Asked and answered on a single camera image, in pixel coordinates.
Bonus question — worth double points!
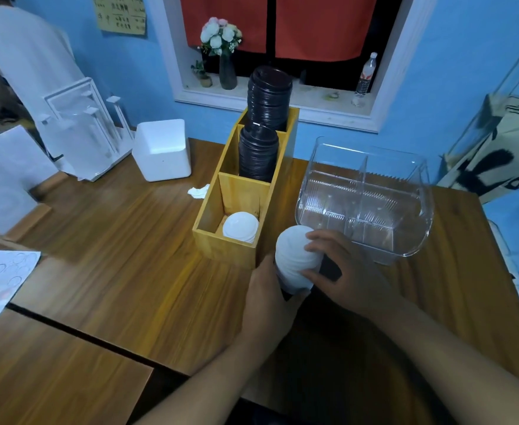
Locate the red curtain panel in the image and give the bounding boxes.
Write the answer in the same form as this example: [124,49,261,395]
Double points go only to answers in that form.
[179,0,269,54]
[275,0,379,63]

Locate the black lid stack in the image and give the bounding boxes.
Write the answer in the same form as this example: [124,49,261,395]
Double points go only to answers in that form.
[238,123,281,184]

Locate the person's right hand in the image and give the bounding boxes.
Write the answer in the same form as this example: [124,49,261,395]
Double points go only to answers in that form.
[301,230,403,320]

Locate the white foam box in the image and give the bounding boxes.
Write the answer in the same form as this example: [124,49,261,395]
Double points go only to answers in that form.
[131,119,193,184]

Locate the hanging rope shelf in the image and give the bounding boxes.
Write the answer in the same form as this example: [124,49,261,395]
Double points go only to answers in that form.
[445,35,519,160]

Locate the dark glass vase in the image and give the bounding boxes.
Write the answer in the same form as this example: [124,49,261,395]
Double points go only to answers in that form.
[218,50,239,91]

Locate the wooden three-compartment organizer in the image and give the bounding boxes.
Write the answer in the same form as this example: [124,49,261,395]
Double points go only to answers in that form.
[191,106,301,270]

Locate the short stack of black lids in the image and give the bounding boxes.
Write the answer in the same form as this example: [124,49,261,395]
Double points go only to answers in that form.
[246,65,294,132]

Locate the white window frame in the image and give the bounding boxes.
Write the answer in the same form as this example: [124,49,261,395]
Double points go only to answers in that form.
[145,0,440,134]

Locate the white lids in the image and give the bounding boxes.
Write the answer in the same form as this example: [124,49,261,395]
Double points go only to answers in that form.
[222,211,261,244]

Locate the white foam board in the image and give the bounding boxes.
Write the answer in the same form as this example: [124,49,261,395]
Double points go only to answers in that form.
[0,125,59,236]

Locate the cream tote bag black print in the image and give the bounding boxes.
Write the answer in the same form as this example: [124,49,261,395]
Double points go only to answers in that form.
[438,94,519,205]

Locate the white domed cup lid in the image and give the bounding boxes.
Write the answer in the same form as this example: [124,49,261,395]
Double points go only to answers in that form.
[274,225,325,295]

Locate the person's left hand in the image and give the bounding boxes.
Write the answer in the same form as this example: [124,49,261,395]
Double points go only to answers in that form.
[241,254,311,348]

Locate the person's left forearm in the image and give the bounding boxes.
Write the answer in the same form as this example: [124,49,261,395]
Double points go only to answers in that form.
[135,331,282,425]

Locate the person's right forearm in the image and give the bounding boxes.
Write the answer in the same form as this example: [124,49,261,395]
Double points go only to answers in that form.
[370,296,519,425]

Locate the yellowish wall poster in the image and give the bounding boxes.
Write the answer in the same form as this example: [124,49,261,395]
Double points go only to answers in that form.
[91,0,148,37]

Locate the small potted plant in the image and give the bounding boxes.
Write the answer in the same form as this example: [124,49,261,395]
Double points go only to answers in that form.
[191,60,214,89]

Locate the clear plastic container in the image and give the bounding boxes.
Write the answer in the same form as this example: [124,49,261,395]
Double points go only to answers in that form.
[294,136,435,266]

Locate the clear plastic water bottle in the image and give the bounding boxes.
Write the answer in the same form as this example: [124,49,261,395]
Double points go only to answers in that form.
[351,51,379,107]

